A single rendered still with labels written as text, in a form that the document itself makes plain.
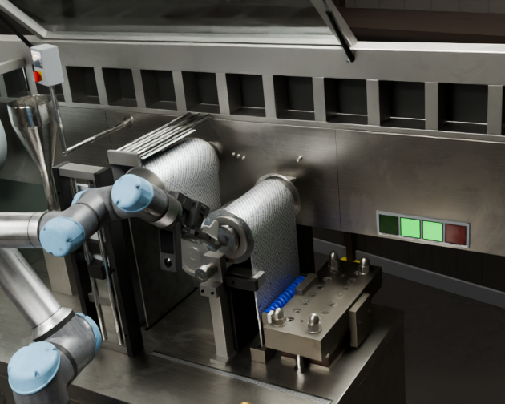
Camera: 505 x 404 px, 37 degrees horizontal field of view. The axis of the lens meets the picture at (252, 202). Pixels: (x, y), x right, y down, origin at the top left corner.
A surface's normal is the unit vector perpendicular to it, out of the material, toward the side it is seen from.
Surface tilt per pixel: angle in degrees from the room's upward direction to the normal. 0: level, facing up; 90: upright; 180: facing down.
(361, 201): 90
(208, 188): 92
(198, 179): 92
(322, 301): 0
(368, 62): 90
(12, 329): 0
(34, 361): 7
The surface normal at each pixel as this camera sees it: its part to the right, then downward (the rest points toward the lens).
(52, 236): -0.33, 0.40
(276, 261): 0.86, 0.12
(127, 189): -0.44, -0.31
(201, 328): -0.10, -0.92
